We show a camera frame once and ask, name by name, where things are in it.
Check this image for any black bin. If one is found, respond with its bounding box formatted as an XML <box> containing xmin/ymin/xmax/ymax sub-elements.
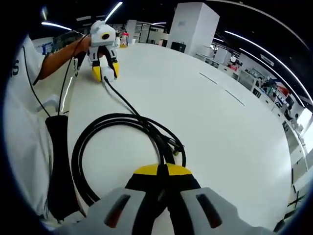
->
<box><xmin>171</xmin><ymin>41</ymin><xmax>188</xmax><ymax>52</ymax></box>

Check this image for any ceiling light strip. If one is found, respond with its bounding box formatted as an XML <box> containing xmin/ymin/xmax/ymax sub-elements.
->
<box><xmin>224</xmin><ymin>30</ymin><xmax>306</xmax><ymax>107</ymax></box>

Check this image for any red and blue wall graphic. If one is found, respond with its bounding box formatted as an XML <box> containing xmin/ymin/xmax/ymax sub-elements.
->
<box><xmin>276</xmin><ymin>80</ymin><xmax>291</xmax><ymax>98</ymax></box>

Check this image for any black cable sleeve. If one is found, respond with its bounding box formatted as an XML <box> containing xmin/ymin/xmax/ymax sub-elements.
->
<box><xmin>45</xmin><ymin>115</ymin><xmax>80</xmax><ymax>221</ymax></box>

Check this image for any white charger adapter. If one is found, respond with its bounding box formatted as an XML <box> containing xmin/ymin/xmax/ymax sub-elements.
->
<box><xmin>101</xmin><ymin>65</ymin><xmax>117</xmax><ymax>83</ymax></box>

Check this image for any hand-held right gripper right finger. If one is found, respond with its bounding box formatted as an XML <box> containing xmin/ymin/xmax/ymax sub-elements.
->
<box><xmin>166</xmin><ymin>163</ymin><xmax>274</xmax><ymax>235</ymax></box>

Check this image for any wide white pillar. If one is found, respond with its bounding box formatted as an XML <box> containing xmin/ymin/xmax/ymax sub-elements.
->
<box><xmin>167</xmin><ymin>2</ymin><xmax>221</xmax><ymax>57</ymax></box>

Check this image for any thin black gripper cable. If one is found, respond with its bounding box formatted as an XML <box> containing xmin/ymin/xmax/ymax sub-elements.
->
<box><xmin>57</xmin><ymin>33</ymin><xmax>90</xmax><ymax>117</ymax></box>

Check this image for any black Type-C cable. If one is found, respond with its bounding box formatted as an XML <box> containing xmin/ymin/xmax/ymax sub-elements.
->
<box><xmin>72</xmin><ymin>75</ymin><xmax>187</xmax><ymax>209</ymax></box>

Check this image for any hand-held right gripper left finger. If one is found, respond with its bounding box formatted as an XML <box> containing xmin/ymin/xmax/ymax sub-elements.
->
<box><xmin>58</xmin><ymin>164</ymin><xmax>173</xmax><ymax>235</ymax></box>

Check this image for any person's white shirt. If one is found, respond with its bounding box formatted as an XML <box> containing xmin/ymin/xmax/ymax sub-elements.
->
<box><xmin>4</xmin><ymin>34</ymin><xmax>81</xmax><ymax>221</ymax></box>

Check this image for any metal shelf rack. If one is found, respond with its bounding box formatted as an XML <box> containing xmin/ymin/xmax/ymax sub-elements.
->
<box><xmin>133</xmin><ymin>21</ymin><xmax>169</xmax><ymax>47</ymax></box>

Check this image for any red-capped bottle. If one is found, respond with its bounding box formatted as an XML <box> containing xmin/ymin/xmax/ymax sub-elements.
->
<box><xmin>120</xmin><ymin>31</ymin><xmax>129</xmax><ymax>48</ymax></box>

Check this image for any white plastic chair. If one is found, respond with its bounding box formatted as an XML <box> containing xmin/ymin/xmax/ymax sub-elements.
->
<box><xmin>36</xmin><ymin>94</ymin><xmax>61</xmax><ymax>113</ymax></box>

